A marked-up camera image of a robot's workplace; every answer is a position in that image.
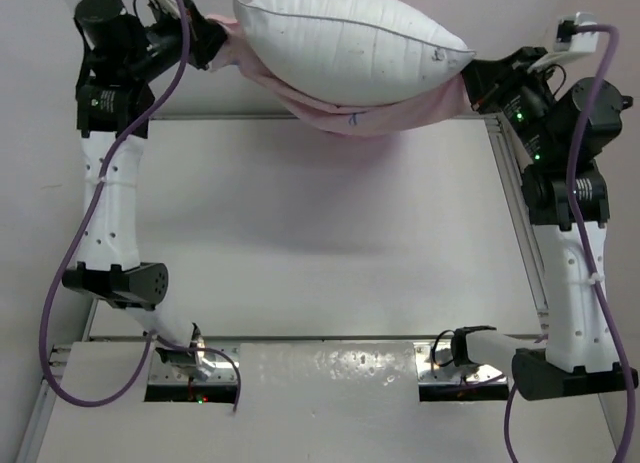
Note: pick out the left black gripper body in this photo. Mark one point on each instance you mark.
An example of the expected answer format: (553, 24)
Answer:
(159, 49)

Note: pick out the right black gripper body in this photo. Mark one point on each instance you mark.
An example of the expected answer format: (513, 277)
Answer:
(526, 103)

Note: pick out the pink princess pillowcase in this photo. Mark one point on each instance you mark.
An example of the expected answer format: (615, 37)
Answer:
(441, 103)

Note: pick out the white pillow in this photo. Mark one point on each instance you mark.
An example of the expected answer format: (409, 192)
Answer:
(352, 52)

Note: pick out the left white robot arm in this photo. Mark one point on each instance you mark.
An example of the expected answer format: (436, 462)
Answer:
(113, 122)

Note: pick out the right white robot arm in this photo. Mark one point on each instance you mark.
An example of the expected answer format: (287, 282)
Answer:
(568, 208)

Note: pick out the white foam front board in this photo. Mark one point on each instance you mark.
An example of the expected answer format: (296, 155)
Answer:
(327, 403)

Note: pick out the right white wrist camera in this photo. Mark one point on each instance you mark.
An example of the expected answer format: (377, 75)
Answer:
(571, 44)

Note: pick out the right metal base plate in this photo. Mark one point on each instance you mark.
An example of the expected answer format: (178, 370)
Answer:
(432, 361)

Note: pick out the metal base plate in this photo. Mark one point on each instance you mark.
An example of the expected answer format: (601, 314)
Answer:
(170, 367)
(432, 361)

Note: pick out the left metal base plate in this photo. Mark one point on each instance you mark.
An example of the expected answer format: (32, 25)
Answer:
(170, 367)

